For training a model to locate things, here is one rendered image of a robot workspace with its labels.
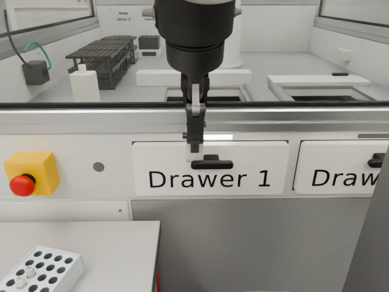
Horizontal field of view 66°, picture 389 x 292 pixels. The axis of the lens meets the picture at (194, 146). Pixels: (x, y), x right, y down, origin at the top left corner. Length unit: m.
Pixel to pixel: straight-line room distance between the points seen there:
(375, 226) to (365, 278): 0.05
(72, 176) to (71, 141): 0.08
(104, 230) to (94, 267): 0.09
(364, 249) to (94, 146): 0.46
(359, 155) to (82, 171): 0.53
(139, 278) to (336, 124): 0.43
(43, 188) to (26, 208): 0.12
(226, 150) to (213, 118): 0.06
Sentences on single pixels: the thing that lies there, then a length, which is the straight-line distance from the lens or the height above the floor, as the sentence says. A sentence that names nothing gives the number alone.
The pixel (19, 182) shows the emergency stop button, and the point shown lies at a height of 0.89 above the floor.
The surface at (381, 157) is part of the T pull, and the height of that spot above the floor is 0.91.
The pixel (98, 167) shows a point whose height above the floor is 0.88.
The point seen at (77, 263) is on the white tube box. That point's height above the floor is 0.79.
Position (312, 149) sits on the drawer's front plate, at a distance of 0.60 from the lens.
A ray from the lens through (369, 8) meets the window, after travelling 0.60.
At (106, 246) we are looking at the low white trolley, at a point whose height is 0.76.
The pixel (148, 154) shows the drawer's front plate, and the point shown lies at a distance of 0.56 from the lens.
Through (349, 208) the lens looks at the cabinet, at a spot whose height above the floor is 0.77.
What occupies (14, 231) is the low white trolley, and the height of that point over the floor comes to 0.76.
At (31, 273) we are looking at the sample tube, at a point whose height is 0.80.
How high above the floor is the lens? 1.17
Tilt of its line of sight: 26 degrees down
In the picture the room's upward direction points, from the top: straight up
